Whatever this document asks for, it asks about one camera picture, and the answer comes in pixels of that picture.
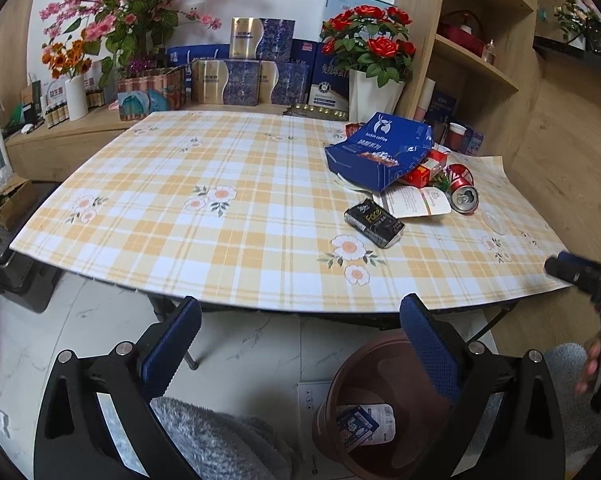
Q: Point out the wide blue carton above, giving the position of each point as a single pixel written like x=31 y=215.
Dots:
x=198 y=54

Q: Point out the dark counter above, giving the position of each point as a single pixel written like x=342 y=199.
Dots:
x=580 y=57

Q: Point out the small paper gift bag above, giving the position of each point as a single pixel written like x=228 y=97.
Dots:
x=32 y=97

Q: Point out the small white printed box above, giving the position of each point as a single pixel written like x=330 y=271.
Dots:
x=89 y=82
x=53 y=89

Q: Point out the white floor socket plate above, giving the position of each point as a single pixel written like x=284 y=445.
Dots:
x=310 y=395

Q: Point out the person's leg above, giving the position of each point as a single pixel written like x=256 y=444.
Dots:
x=573 y=410
x=215 y=440

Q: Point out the pale blue white box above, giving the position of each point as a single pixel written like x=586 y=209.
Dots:
x=345 y=2

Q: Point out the crushed red soda can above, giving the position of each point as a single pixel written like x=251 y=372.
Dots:
x=459 y=180

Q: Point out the blue white snack packet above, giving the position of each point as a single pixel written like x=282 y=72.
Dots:
x=354 y=427

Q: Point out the white paper card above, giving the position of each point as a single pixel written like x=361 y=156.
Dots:
x=415 y=202

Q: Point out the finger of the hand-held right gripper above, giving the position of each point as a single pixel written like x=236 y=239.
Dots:
x=563 y=272
x=578 y=264

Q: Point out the black case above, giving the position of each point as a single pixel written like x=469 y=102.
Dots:
x=10 y=275

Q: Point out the blue and white box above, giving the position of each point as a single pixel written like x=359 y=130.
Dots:
x=328 y=91

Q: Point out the orange printed snack bag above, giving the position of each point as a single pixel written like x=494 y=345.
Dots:
x=353 y=130

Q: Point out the white plastic packet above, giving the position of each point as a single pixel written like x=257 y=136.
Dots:
x=384 y=422

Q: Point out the purple box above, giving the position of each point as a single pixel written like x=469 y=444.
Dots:
x=474 y=141

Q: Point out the red paper cup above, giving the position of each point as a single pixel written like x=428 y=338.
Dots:
x=455 y=137

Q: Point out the wooden shelf unit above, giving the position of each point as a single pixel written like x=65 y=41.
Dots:
x=415 y=20

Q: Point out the row of small brown bottles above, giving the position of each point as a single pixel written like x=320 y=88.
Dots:
x=56 y=116
x=95 y=99

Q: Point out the white ribbed vase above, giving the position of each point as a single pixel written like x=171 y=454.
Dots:
x=75 y=97

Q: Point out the black snack packet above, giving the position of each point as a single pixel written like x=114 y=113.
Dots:
x=375 y=222

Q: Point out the person's right hand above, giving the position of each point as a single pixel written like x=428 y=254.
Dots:
x=589 y=365

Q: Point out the potted pink flowers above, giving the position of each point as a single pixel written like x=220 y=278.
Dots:
x=573 y=15

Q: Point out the dark blue upright box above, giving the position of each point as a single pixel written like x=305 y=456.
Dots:
x=443 y=110

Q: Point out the stack of pastel paper cups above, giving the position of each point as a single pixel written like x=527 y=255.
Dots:
x=425 y=95

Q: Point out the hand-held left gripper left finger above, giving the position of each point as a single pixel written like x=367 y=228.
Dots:
x=173 y=345

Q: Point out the open cardboard box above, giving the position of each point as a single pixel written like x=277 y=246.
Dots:
x=13 y=205

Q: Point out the pink artificial blossom bouquet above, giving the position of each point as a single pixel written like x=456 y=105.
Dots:
x=130 y=15

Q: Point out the white faceted flower pot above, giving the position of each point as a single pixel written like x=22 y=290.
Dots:
x=373 y=97

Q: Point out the person's right leg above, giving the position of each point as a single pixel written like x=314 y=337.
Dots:
x=573 y=410

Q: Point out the wooden sideboard cabinet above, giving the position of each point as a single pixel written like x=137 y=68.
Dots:
x=70 y=140

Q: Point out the purple artificial flowers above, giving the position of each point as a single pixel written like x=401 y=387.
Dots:
x=143 y=66

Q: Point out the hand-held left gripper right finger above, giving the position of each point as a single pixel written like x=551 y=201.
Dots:
x=430 y=350

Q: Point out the orange artificial flowers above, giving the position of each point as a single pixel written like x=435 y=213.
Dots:
x=65 y=57

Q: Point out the green paper packet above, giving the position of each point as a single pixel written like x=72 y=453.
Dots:
x=438 y=181

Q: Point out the decorative printed tin box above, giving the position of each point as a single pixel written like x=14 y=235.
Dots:
x=145 y=102

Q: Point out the clear plastic lid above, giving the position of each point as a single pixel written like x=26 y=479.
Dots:
x=495 y=221

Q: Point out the dark blue box red label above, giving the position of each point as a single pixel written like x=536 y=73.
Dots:
x=305 y=60

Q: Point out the small glass bottle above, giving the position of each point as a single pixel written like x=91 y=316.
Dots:
x=489 y=54

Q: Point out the yellow plaid floral tablecloth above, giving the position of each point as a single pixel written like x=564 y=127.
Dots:
x=260 y=170

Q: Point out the red artificial rose bouquet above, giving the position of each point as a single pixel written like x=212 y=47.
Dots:
x=370 y=45

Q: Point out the person's left leg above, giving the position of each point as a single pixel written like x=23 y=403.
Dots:
x=215 y=440

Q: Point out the red white cigarette carton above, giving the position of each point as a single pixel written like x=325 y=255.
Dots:
x=419 y=176

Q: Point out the gold and blue gift box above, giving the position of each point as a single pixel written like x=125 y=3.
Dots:
x=260 y=40
x=225 y=82
x=285 y=85

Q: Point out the blue paper coffee bag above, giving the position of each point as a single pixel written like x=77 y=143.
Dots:
x=375 y=150

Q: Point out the gold foil blister tray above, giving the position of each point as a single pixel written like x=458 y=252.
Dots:
x=315 y=111

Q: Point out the brown plastic bin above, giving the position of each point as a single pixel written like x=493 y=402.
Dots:
x=360 y=375

